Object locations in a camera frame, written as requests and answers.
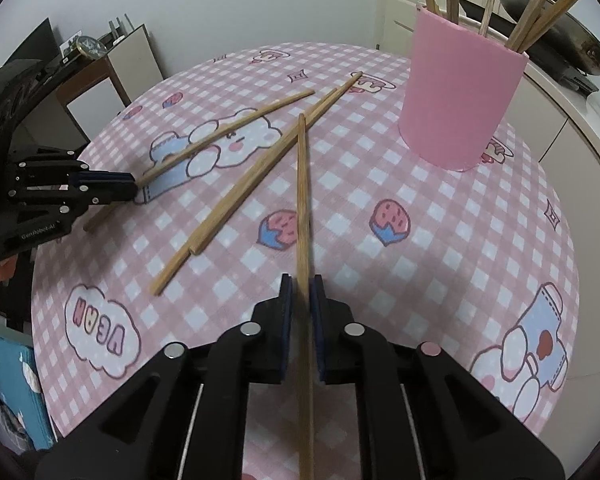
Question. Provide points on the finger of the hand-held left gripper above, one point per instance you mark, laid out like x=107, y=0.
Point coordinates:
x=105, y=178
x=110, y=194

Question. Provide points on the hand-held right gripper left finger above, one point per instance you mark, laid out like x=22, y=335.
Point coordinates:
x=285, y=332

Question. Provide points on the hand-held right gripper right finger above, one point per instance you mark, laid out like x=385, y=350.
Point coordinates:
x=320, y=332

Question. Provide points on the long wooden chopstick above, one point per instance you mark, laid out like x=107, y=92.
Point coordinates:
x=230, y=127
x=240, y=195
x=280, y=155
x=304, y=210

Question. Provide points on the pink cup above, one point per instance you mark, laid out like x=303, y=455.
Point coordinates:
x=455, y=95

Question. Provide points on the bunch of chopsticks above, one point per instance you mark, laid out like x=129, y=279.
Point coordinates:
x=535, y=5

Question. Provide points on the person's left hand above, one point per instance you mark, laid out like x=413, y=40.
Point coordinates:
x=4, y=270

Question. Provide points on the pink checked tablecloth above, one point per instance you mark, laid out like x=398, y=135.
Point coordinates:
x=380, y=280

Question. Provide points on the black monitor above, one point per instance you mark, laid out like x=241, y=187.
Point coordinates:
x=37, y=45

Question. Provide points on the dark wooden side desk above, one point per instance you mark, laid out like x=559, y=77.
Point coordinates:
x=130, y=65

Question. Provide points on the round desk clock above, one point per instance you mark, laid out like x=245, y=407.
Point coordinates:
x=90, y=46

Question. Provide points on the upright metal rods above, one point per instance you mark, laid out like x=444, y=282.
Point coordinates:
x=120, y=25

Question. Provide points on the blue printed mat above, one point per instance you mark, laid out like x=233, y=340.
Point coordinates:
x=15, y=390

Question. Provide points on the white kitchen cabinet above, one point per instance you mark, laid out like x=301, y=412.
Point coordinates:
x=570, y=130

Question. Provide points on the black induction cooktop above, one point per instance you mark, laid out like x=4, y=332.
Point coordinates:
x=575, y=82

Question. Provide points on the small photo frame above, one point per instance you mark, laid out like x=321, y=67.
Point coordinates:
x=68, y=46

